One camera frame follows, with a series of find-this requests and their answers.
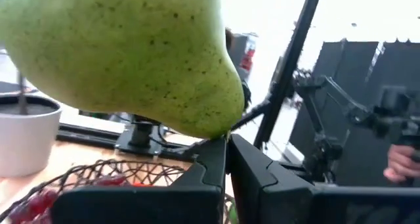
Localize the person's hand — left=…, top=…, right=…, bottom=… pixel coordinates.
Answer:
left=383, top=144, right=420, bottom=185

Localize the black woven wire basket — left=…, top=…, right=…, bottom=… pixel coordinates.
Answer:
left=0, top=158, right=238, bottom=224

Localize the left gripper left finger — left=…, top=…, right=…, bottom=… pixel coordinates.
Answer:
left=51, top=136, right=228, bottom=224

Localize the large black partition panel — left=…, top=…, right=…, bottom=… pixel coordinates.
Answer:
left=288, top=39, right=420, bottom=187

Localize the green speckled pear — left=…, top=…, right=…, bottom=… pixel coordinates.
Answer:
left=0, top=0, right=246, bottom=140

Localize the dark red grape bunch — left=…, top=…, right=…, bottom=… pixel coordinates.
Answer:
left=9, top=187, right=60, bottom=224

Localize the potted green plant white pot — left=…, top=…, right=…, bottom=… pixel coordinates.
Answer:
left=0, top=71, right=63, bottom=179

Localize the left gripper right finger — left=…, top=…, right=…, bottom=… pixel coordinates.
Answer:
left=228, top=133, right=420, bottom=224

